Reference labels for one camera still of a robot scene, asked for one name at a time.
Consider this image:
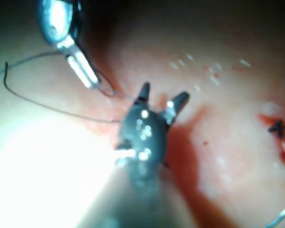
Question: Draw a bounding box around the right arm needle driver jaw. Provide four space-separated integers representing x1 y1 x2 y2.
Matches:
163 91 190 124
135 81 151 105

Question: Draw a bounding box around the left arm needle driver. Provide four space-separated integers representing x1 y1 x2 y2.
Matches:
37 0 83 57

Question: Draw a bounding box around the right arm needle driver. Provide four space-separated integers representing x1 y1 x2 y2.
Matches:
114 102 171 168

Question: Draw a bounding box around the left arm needle driver jaw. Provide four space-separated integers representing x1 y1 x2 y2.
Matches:
66 53 96 89
73 44 103 85

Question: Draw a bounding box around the black thread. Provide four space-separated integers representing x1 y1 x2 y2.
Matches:
0 51 138 124

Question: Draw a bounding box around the tissue pad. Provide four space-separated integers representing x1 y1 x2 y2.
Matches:
0 0 285 228

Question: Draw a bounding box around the black stitching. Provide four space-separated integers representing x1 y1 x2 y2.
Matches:
267 119 285 139

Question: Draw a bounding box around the curved steel needle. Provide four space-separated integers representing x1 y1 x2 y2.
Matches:
263 208 285 228

